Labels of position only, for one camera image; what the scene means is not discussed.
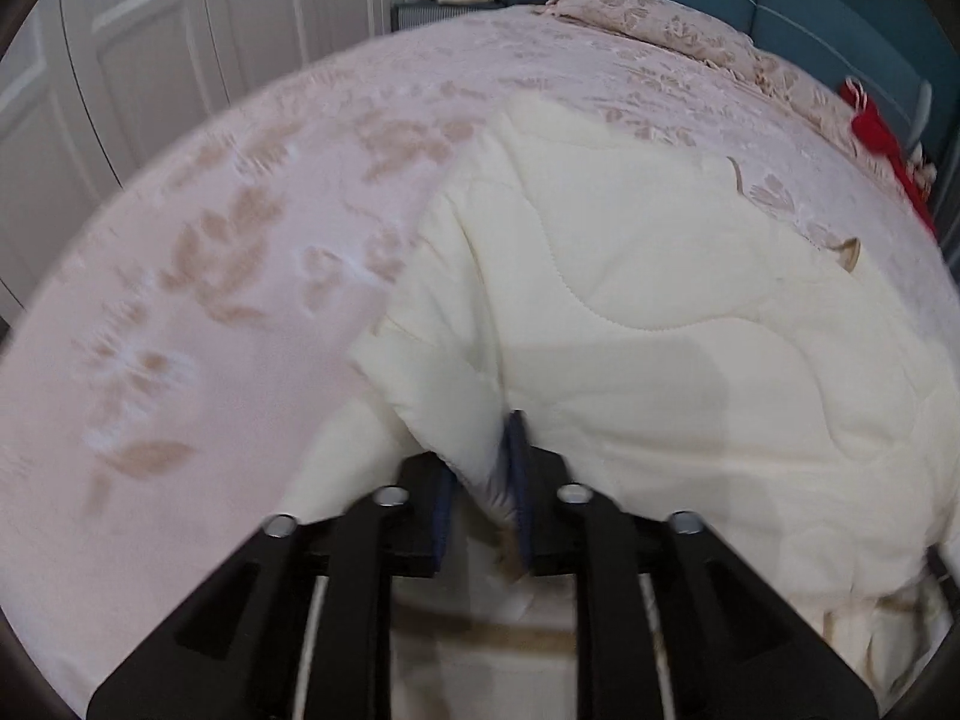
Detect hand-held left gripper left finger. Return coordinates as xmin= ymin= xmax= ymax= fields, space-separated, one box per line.
xmin=86 ymin=456 xmax=456 ymax=720

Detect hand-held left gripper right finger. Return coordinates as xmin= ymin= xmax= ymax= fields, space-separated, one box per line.
xmin=501 ymin=411 xmax=877 ymax=720

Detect cream quilted jacket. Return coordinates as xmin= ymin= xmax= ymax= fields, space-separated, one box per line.
xmin=285 ymin=94 xmax=960 ymax=720

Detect pink floral bed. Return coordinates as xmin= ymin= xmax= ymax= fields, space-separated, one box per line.
xmin=0 ymin=4 xmax=952 ymax=698

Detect grey nightstand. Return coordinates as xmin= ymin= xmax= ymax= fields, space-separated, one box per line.
xmin=391 ymin=1 xmax=497 ymax=35

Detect pink floral pillow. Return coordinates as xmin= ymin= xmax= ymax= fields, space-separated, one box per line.
xmin=544 ymin=0 xmax=755 ymax=61
xmin=720 ymin=34 xmax=856 ymax=145

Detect red garment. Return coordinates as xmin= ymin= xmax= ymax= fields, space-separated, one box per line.
xmin=838 ymin=77 xmax=938 ymax=241

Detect small plush toys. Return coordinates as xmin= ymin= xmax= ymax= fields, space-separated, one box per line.
xmin=904 ymin=142 xmax=938 ymax=200

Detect white wardrobe doors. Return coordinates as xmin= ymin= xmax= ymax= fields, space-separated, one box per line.
xmin=0 ymin=0 xmax=443 ymax=331

